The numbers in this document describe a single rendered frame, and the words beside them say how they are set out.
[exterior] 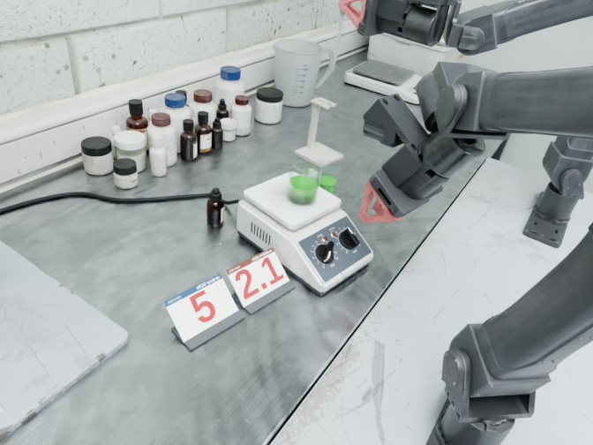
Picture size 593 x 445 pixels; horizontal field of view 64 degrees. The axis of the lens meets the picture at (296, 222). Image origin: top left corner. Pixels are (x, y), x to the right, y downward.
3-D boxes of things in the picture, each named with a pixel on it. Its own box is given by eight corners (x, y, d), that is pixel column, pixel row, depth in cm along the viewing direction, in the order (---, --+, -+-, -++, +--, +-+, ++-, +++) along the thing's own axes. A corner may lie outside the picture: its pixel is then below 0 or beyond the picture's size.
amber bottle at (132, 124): (130, 145, 101) (125, 95, 95) (151, 147, 102) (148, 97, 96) (126, 154, 98) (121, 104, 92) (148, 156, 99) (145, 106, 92)
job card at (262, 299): (296, 288, 72) (299, 267, 70) (250, 315, 67) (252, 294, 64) (269, 266, 75) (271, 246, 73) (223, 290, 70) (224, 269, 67)
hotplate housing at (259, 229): (371, 265, 79) (383, 226, 74) (319, 300, 71) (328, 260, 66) (280, 203, 90) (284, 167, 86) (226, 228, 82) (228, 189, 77)
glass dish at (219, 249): (201, 245, 78) (201, 234, 76) (235, 243, 79) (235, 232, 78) (204, 267, 74) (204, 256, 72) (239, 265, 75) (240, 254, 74)
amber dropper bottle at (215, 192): (209, 228, 82) (210, 193, 78) (204, 218, 84) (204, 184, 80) (226, 224, 83) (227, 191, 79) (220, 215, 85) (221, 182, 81)
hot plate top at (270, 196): (343, 205, 78) (344, 200, 77) (292, 231, 70) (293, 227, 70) (292, 174, 84) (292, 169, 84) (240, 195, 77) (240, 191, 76)
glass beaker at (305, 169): (287, 190, 79) (292, 147, 74) (319, 195, 79) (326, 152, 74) (281, 210, 74) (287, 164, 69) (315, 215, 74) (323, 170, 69)
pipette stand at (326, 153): (342, 158, 109) (354, 104, 101) (320, 168, 103) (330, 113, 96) (317, 144, 113) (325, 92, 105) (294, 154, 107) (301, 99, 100)
